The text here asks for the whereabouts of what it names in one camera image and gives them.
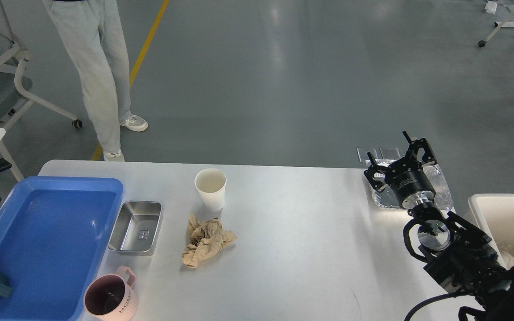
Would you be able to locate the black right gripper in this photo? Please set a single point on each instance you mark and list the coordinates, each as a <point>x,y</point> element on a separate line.
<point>410,187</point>

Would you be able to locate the stainless steel rectangular container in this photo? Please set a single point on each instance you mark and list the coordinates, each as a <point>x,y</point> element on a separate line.
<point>135,230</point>

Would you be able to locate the pink ceramic mug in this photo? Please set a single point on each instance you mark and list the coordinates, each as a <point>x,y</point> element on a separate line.
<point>112,297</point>

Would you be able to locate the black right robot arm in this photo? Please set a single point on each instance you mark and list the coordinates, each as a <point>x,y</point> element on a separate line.
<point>457,254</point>

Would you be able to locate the aluminium foil tray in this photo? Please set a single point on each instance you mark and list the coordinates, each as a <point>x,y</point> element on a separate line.
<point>443,199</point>

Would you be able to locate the white plastic bin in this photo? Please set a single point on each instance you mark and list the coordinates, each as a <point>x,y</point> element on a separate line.
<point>494,214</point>

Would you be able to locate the white paper cup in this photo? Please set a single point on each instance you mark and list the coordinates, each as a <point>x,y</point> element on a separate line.
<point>211,185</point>

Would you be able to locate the crumpled brown paper napkin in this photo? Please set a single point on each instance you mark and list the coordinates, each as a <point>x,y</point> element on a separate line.
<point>206,239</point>

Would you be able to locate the person in grey trousers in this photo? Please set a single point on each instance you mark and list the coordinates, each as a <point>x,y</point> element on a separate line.
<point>92,34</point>

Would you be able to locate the blue plastic tray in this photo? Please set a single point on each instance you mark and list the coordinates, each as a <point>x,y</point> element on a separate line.
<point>53,234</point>

